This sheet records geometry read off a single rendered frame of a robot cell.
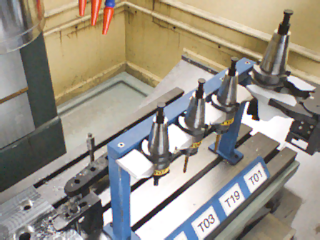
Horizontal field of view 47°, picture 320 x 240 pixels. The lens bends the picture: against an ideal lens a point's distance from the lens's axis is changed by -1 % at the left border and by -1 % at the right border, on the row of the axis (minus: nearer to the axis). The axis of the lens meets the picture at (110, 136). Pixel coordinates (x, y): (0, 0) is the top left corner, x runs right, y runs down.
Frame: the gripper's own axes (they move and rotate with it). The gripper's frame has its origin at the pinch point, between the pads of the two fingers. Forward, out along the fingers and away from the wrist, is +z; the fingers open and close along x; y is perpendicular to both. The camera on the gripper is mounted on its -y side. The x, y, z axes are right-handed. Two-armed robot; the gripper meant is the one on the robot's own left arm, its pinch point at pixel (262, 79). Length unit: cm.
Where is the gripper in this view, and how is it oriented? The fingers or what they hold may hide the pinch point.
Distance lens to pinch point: 72.5
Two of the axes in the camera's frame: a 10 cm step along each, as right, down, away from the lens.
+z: -6.6, -5.0, 5.6
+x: 7.5, -4.6, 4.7
